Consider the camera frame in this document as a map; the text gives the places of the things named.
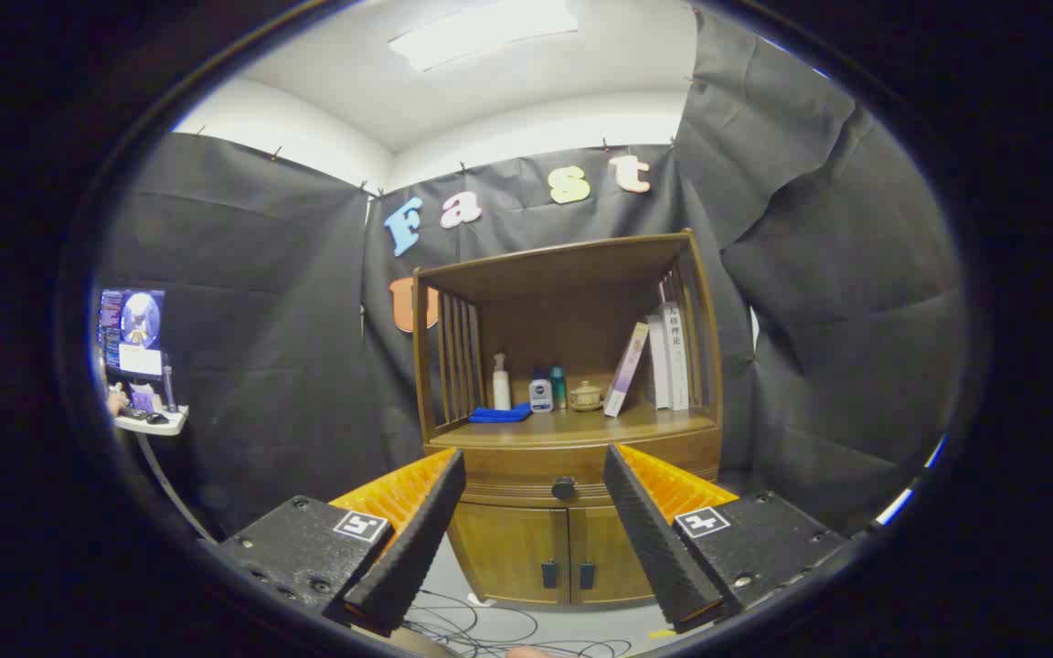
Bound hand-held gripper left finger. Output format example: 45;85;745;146
216;446;468;638

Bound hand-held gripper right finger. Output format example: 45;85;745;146
601;442;847;633

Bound wooden drawer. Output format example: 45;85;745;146
435;430;721;508

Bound wooden cabinet door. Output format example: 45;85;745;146
569;505;655;604
449;505;571;604

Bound wooden countertop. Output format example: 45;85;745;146
426;402;719;451

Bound wooden cabinet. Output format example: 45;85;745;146
410;228;726;609

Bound purple white book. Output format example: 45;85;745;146
603;322;651;419

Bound white book lettered spine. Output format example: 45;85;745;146
660;302;691;412

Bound small white stand tray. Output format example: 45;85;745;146
113;405;189;436

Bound computer monitor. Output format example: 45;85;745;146
97;289;167;381

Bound ceiling light panel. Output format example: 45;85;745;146
388;0;580;72

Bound black floor cables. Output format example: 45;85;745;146
403;589;633;658

